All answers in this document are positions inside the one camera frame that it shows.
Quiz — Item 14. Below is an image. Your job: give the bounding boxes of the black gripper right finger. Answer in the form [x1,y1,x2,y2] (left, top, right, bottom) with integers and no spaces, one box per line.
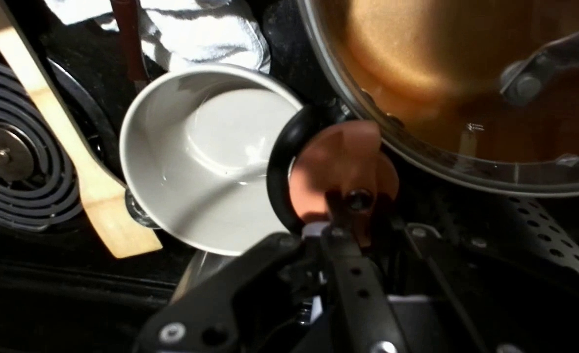
[403,222,579,353]

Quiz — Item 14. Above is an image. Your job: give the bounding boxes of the wooden spatula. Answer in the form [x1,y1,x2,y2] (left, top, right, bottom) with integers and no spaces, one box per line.
[0,0,165,261]

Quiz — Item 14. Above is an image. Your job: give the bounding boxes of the black coil burner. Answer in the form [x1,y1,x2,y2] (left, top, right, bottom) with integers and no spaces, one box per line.
[0,55,85,232]

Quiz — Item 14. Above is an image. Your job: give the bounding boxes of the black pot with copper handles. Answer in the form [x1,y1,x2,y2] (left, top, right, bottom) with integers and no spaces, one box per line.
[265,0,579,250]

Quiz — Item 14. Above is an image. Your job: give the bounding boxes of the dark brown utensil handle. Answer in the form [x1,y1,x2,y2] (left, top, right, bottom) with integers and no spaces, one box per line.
[110,0,150,91]

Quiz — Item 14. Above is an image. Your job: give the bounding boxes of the glass pot lid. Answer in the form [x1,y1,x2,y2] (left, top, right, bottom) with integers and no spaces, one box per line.
[297,0,579,201]

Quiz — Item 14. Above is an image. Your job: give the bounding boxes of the stainless steel cup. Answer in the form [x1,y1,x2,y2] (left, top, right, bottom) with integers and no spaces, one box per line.
[118,61,309,259]

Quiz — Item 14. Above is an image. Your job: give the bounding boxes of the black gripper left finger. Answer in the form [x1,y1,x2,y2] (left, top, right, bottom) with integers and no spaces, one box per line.
[134,222,407,353]

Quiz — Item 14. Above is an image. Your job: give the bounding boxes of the white cloth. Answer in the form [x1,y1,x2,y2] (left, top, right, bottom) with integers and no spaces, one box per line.
[42,0,273,75]

